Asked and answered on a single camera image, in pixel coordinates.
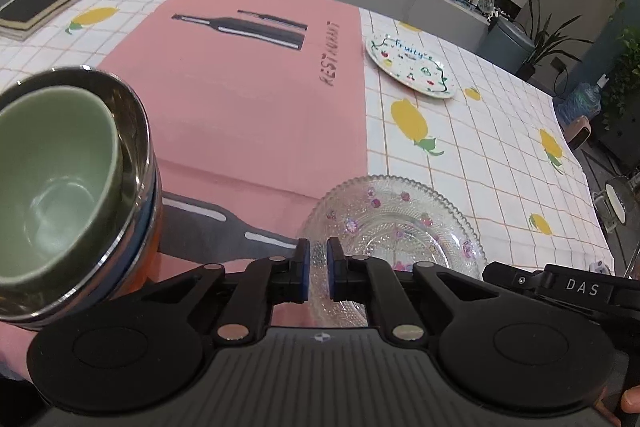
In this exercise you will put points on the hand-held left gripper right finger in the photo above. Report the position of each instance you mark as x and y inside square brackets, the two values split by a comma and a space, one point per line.
[332, 269]

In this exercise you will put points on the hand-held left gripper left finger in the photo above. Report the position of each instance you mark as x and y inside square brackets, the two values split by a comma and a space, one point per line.
[303, 269]

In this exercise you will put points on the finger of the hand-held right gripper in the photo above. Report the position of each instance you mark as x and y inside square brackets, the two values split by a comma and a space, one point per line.
[517, 281]

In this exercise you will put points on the clear glass plate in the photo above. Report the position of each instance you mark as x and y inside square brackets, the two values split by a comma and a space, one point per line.
[400, 217]

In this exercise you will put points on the stainless steel bowl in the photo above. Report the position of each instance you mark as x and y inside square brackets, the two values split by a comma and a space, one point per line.
[135, 167]

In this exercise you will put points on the green ceramic bowl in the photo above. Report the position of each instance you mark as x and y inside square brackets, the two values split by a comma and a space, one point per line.
[55, 167]

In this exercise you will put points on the person's right hand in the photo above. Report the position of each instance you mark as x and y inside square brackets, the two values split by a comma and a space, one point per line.
[632, 402]

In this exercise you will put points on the glass kettle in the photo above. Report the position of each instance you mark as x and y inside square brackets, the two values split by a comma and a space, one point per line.
[620, 202]

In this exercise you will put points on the lemon-print checked tablecloth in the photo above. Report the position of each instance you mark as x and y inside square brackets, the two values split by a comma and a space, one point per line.
[480, 167]

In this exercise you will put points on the pink stool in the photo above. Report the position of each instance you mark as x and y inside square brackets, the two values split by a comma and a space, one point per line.
[580, 132]

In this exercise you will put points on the pink bottle-print cloth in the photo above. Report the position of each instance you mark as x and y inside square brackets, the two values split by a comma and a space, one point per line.
[240, 107]

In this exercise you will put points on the blue water bottle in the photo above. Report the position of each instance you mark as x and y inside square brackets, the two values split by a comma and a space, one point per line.
[580, 104]

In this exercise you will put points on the white fruit-patterned plate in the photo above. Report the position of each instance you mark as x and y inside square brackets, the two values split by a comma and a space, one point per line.
[410, 64]

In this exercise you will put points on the grey trash bin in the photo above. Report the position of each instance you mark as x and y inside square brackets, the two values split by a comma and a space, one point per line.
[507, 44]

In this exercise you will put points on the long-leaf potted plant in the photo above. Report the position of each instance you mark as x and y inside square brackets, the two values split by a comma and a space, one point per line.
[542, 42]

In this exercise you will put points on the hanging vine plant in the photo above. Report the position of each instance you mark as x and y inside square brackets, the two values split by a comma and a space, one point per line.
[622, 57]

